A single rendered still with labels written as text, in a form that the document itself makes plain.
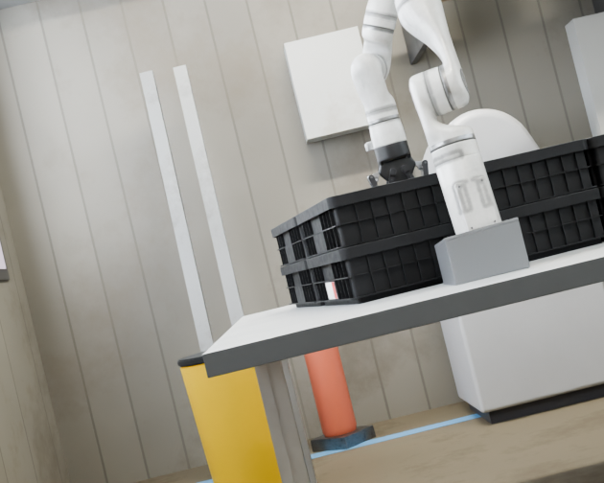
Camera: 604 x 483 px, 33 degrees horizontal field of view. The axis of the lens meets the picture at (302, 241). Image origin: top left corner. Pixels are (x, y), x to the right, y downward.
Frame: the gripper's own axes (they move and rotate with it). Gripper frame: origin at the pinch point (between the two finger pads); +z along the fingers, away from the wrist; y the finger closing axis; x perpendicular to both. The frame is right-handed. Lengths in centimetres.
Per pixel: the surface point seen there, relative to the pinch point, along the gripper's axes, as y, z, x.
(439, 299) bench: -10, 15, -57
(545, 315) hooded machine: 78, 63, 186
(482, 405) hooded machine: 43, 91, 186
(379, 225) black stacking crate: -8.8, 2.0, -10.9
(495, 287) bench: 0, 15, -57
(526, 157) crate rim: 26.4, -3.4, -7.5
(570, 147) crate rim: 36.8, -3.1, -6.3
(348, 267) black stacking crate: -17.5, 8.7, -11.7
